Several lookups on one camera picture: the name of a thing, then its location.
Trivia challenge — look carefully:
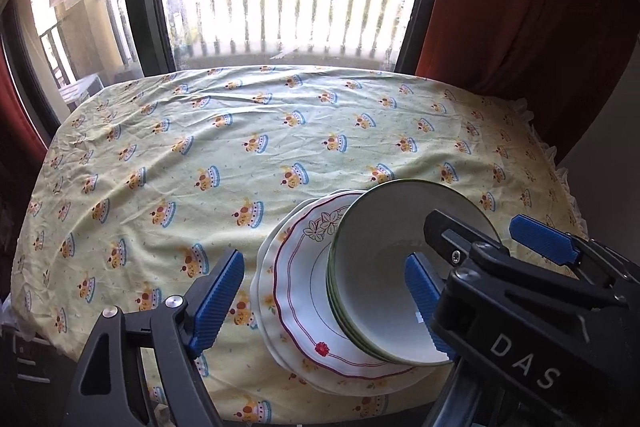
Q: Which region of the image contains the balcony railing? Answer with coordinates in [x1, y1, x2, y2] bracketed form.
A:
[37, 0, 426, 82]

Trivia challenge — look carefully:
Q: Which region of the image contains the red curtain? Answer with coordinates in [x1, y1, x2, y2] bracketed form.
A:
[415, 0, 631, 158]
[0, 42, 51, 188]

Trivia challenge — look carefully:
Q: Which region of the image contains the black window frame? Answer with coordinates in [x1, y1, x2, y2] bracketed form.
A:
[0, 0, 453, 128]

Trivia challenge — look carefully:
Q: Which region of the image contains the white plastic crate outside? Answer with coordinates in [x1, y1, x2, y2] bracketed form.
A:
[57, 74, 106, 110]

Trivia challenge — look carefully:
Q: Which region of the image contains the scalloped yellow floral plate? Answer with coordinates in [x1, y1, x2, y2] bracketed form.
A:
[257, 194, 431, 390]

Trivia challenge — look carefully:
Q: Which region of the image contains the purple rimmed white plate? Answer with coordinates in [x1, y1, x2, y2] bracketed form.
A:
[272, 191, 441, 380]

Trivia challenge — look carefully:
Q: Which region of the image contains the yellow printed tablecloth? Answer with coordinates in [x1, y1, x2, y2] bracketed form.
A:
[12, 64, 588, 425]

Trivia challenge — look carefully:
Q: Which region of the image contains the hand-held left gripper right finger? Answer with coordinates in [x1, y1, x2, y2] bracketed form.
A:
[404, 253, 458, 363]

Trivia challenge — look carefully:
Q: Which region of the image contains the white bowl green rim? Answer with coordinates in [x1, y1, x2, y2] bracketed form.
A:
[327, 179, 503, 365]
[326, 252, 441, 364]
[327, 267, 401, 358]

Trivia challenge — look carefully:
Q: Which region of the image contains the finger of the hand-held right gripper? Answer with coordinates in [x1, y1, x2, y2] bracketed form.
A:
[424, 208, 512, 280]
[510, 214, 640, 303]

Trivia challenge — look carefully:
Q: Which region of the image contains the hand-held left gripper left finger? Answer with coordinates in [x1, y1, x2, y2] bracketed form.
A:
[60, 248, 246, 427]

